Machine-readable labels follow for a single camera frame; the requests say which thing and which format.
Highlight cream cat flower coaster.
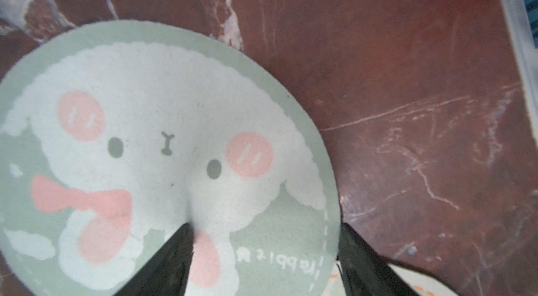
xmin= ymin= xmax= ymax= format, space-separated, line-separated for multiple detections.
xmin=322 ymin=261 xmax=458 ymax=296

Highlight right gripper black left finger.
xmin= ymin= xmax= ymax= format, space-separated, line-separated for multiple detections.
xmin=116 ymin=223 xmax=194 ymax=296

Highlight green bunny coaster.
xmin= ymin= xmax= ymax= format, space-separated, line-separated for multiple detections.
xmin=1 ymin=21 xmax=340 ymax=295

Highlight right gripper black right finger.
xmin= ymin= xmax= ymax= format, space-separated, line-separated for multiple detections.
xmin=338 ymin=223 xmax=416 ymax=296

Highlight silver aluminium corner post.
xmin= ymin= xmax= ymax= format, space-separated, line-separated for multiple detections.
xmin=501 ymin=0 xmax=537 ymax=139

